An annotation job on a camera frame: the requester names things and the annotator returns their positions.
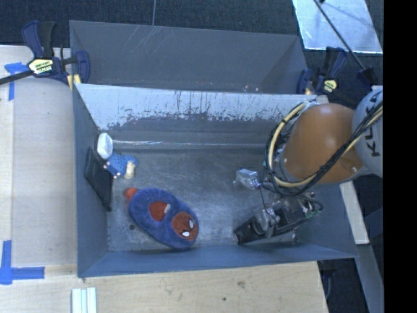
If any blue plush slipper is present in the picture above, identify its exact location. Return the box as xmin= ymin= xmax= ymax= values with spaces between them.
xmin=127 ymin=187 xmax=200 ymax=250

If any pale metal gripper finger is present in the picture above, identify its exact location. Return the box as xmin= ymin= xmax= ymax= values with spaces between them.
xmin=260 ymin=220 xmax=282 ymax=238
xmin=254 ymin=207 xmax=278 ymax=224

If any white faceted object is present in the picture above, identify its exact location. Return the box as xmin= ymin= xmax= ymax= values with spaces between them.
xmin=96 ymin=132 xmax=114 ymax=160

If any blue toy animal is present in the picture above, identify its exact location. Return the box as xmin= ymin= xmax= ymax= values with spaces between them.
xmin=103 ymin=153 xmax=139 ymax=180

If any clear plastic object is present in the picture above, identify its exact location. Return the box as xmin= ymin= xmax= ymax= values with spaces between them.
xmin=232 ymin=168 xmax=261 ymax=189

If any pale wood board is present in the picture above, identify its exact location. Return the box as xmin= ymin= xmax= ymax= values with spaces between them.
xmin=11 ymin=76 xmax=79 ymax=267

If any grey metal bin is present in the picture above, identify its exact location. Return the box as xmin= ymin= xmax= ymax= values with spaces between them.
xmin=68 ymin=20 xmax=360 ymax=278

